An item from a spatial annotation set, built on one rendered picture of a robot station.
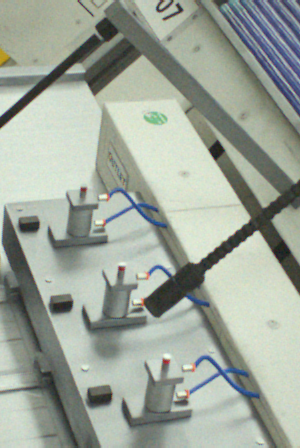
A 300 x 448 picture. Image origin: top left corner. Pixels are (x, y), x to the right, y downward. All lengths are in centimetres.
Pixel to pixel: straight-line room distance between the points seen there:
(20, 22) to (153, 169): 116
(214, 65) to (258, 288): 32
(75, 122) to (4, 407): 45
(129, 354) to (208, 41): 44
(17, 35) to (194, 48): 102
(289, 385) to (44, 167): 44
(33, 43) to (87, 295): 133
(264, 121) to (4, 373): 36
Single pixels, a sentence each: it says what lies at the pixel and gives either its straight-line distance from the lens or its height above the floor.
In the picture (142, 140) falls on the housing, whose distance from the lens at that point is 123.
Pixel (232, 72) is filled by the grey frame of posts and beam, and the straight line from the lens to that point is 128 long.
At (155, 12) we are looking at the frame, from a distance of 141.
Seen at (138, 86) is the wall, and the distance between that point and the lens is 385.
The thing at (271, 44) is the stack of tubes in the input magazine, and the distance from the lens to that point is 123.
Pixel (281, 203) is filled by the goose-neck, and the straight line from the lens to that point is 85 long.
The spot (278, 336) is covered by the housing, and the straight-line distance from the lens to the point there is 102.
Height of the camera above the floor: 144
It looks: 11 degrees down
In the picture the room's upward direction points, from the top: 50 degrees clockwise
